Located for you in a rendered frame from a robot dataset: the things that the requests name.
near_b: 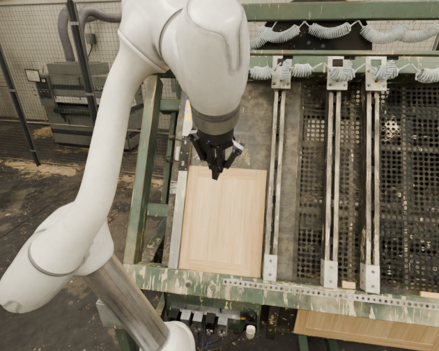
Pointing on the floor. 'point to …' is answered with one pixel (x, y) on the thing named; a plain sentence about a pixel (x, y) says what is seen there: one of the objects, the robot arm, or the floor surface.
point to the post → (125, 342)
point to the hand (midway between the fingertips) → (216, 169)
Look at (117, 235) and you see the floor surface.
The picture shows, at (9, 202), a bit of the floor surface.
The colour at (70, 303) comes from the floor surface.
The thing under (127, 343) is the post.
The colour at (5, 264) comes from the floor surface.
